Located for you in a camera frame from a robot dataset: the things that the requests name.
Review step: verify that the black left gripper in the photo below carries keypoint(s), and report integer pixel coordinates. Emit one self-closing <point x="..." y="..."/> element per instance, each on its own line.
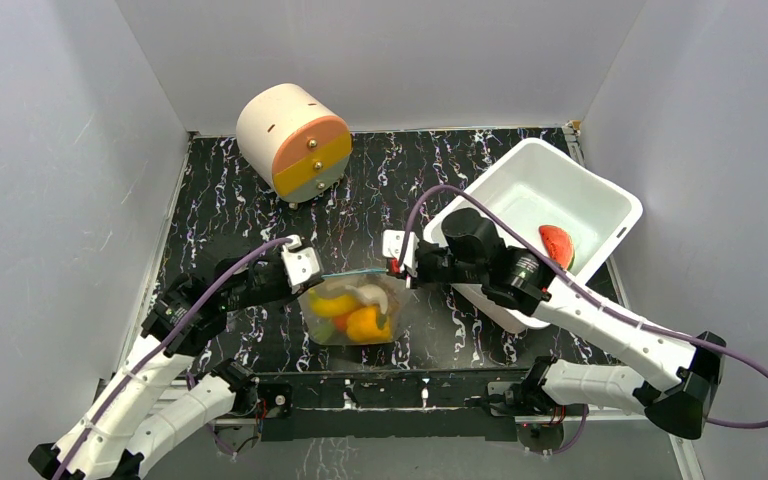
<point x="276" y="259"/>

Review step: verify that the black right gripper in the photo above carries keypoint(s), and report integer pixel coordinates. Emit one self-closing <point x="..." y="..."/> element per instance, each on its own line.
<point x="425" y="266"/>

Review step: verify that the long yellow banana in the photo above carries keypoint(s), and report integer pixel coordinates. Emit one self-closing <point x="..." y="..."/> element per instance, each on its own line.
<point x="332" y="307"/>

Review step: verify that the white garlic head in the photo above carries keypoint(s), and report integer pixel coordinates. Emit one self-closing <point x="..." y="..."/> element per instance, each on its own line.
<point x="371" y="295"/>

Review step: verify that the clear blue zip bag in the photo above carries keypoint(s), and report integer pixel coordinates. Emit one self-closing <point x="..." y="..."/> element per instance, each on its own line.
<point x="336" y="284"/>

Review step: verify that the yellow bell pepper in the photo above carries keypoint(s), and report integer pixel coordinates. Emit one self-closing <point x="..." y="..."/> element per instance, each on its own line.
<point x="368" y="326"/>

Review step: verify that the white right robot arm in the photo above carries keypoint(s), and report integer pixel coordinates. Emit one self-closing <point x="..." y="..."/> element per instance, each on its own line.
<point x="671" y="381"/>

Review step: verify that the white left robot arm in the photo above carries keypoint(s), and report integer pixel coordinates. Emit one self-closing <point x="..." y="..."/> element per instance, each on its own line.
<point x="121" y="436"/>

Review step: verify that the watermelon slice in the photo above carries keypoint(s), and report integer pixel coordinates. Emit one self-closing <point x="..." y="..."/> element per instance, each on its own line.
<point x="558" y="244"/>

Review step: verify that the white plastic bin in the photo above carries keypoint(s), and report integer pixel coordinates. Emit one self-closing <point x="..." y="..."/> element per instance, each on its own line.
<point x="536" y="184"/>

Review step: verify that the round pastel drawer cabinet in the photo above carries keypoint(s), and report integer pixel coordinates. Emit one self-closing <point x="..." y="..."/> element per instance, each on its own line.
<point x="294" y="142"/>

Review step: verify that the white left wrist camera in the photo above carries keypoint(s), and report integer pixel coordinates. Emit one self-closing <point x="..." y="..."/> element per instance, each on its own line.
<point x="301" y="263"/>

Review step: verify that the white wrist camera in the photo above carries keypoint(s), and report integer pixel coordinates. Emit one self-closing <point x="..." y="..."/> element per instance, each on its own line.
<point x="301" y="263"/>
<point x="398" y="249"/>

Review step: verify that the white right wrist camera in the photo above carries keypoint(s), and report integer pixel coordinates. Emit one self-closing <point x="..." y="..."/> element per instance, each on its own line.
<point x="398" y="249"/>

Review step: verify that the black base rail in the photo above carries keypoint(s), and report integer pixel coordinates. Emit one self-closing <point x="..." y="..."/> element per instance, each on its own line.
<point x="493" y="404"/>

